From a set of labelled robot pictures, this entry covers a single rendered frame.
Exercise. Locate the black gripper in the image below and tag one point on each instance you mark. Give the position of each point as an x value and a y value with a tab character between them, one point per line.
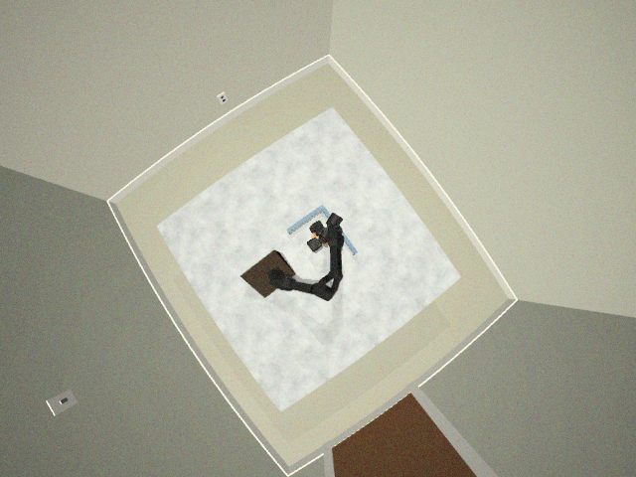
315	244

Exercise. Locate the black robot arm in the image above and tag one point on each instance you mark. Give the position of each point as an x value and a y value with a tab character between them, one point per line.
334	238

